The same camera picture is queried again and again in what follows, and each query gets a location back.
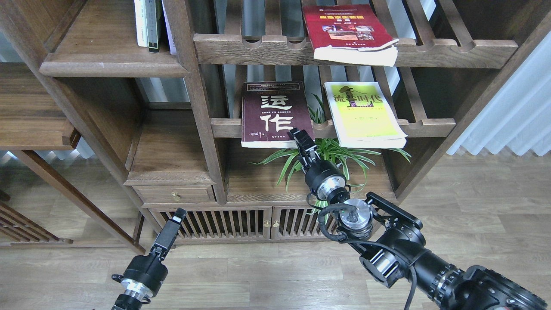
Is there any thin white upright book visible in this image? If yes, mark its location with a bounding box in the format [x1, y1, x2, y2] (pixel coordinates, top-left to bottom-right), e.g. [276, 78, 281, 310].
[161, 0, 177, 55]

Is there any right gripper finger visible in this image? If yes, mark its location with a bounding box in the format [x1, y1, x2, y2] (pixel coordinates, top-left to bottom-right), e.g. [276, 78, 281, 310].
[289, 128, 316, 149]

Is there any dark green upright book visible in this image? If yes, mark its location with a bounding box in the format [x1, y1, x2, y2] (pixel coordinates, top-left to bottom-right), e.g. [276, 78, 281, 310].
[144, 0, 163, 53]

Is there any white curtain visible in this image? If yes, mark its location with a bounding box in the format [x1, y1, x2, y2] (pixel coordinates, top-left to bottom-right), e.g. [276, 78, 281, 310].
[447, 31, 551, 156]

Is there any dark maroon book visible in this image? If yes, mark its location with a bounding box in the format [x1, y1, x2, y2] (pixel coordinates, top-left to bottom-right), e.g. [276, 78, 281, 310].
[241, 81, 314, 149]

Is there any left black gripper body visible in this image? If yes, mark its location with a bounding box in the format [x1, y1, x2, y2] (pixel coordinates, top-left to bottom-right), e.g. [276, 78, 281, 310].
[111, 219, 180, 298]

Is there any red book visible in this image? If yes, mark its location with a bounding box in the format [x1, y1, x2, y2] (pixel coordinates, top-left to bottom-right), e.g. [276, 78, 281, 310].
[303, 4, 399, 67]

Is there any yellow green book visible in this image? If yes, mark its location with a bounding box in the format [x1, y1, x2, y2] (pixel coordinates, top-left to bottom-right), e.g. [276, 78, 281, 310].
[324, 82, 407, 149]

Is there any green spider plant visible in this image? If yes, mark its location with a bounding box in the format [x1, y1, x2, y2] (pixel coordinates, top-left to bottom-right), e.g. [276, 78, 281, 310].
[251, 93, 412, 211]

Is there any wooden slatted chair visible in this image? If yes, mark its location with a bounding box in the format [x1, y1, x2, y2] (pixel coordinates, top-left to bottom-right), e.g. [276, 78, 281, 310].
[0, 190, 73, 246]

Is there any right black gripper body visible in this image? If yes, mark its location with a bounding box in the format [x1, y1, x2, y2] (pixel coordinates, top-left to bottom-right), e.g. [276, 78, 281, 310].
[297, 140, 350, 202]

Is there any dark wooden bookshelf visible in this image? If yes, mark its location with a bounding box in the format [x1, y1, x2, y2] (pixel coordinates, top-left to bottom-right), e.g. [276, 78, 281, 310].
[1, 0, 550, 241]

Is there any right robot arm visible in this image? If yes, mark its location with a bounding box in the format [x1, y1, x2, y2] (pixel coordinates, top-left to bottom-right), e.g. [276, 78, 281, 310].
[290, 129, 547, 310]

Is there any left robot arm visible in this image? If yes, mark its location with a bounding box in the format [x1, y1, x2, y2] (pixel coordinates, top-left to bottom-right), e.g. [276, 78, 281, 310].
[111, 208, 186, 310]

